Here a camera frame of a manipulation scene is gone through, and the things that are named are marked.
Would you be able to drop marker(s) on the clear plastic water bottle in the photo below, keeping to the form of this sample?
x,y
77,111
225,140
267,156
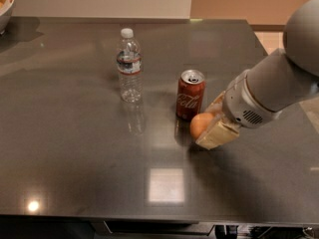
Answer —
x,y
129,64

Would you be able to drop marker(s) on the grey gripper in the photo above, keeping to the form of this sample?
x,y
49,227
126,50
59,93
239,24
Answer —
x,y
239,100

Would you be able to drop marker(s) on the red coke can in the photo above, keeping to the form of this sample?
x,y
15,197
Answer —
x,y
191,86

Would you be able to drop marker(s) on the silver metal bowl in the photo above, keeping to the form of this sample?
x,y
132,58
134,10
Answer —
x,y
5,15

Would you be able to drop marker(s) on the orange fruit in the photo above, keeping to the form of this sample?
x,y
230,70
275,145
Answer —
x,y
199,124

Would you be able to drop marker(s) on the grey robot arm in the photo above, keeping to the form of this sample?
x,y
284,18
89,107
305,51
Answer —
x,y
259,95

